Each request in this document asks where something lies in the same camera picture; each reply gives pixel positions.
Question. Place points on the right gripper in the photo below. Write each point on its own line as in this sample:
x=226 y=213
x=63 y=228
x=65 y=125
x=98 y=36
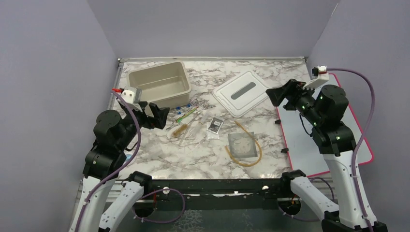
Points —
x=277 y=95

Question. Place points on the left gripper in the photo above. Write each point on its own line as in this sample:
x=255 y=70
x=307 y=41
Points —
x=159 y=119

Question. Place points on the clear glass pipette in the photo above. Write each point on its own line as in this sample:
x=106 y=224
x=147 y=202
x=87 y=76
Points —
x=192 y=130

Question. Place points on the clear plastic funnel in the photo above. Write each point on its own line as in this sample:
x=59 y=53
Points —
x=204 y=118

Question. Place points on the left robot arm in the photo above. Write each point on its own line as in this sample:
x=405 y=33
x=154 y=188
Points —
x=104 y=162

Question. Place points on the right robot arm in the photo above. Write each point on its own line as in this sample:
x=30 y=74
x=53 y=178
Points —
x=352 y=212

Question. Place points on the green yellow spoon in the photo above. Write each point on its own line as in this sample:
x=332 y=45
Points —
x=186 y=115

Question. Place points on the beige plastic bin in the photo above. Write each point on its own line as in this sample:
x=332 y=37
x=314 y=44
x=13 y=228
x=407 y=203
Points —
x=166 y=85

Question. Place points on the white plastic lid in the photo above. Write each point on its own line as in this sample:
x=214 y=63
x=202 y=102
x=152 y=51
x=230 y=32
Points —
x=241 y=93

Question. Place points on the yellow rubber tube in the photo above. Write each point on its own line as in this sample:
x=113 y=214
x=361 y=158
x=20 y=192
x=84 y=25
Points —
x=246 y=162

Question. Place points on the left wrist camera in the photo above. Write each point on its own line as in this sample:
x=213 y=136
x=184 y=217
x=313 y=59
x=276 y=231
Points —
x=132 y=96

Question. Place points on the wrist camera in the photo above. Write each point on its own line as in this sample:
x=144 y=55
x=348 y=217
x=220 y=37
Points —
x=320 y=77
x=132 y=96

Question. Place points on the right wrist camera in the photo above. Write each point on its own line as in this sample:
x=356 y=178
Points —
x=320 y=77

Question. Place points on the black base frame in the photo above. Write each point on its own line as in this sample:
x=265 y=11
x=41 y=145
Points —
x=218 y=194

